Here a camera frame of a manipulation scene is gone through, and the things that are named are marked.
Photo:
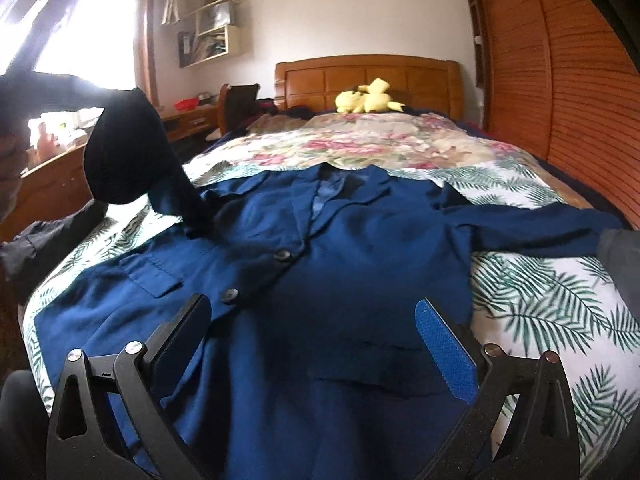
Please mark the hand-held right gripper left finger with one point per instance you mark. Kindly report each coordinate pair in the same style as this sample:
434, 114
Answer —
180, 340

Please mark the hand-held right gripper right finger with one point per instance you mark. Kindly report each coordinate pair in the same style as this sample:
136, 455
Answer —
445, 350

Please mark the blue suit jacket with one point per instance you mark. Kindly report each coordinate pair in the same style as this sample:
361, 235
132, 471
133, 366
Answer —
350, 260

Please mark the group of bottles on desk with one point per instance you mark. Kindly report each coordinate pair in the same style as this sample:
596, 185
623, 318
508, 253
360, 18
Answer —
55, 132

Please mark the wooden desk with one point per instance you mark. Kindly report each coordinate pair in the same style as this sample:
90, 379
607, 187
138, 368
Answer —
50, 190

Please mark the bright window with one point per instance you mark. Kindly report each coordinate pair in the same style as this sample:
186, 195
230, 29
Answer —
95, 20

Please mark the leaf print bed sheet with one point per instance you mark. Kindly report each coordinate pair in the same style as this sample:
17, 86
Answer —
540, 300

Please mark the black cloth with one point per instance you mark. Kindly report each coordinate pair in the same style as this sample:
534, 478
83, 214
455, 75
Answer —
45, 250

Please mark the red bowl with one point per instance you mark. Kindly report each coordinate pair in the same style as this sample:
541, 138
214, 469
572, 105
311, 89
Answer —
185, 105

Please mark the person's dark pants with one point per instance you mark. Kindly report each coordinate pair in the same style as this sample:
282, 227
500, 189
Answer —
20, 430

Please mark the grey cloth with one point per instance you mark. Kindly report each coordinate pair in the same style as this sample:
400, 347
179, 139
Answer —
620, 275

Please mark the dark wooden chair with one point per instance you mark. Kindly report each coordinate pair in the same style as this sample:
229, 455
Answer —
237, 110

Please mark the floral blanket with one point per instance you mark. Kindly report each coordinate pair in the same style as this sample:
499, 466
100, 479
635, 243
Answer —
350, 145

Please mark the yellow plush toy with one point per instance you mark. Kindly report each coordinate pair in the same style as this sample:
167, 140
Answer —
367, 100

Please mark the wooden slatted wardrobe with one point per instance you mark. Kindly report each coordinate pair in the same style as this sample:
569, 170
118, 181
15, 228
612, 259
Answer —
575, 85

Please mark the wooden bed headboard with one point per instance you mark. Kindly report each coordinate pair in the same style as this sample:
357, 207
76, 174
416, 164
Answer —
320, 80

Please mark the white wall shelf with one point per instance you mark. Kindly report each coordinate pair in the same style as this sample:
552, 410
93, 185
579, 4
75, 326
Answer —
217, 35

